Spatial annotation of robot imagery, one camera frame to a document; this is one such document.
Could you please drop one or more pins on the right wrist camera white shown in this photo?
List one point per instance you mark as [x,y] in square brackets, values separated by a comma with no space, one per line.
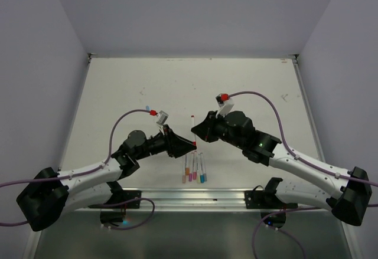
[225,104]

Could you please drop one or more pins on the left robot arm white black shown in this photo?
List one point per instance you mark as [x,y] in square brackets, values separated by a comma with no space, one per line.
[51,194]

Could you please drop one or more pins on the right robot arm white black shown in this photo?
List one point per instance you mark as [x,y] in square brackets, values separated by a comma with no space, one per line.
[346,193]

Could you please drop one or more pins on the aluminium mounting rail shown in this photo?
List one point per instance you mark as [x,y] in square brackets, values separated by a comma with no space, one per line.
[192,198]

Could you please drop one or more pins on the peach cap pen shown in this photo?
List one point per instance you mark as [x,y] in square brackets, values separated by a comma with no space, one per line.
[184,174]

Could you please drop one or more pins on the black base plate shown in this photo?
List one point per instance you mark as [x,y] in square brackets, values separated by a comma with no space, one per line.
[266,198]
[122,196]

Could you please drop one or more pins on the orange band pen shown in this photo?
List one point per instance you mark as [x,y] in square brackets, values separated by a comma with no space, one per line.
[186,165]

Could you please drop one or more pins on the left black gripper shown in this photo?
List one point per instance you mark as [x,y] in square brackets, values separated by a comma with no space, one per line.
[174,144]

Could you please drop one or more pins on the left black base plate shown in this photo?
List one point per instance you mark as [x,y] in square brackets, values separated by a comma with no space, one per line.
[122,196]

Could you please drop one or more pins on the pink cap pen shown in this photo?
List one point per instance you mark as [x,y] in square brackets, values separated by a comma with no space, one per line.
[192,170]

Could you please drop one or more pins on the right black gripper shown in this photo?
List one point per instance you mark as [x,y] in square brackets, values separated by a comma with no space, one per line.
[205,130]

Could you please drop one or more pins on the blue cap pen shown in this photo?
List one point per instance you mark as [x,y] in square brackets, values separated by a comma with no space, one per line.
[203,167]

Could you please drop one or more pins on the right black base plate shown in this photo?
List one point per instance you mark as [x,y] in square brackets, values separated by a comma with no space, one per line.
[266,198]

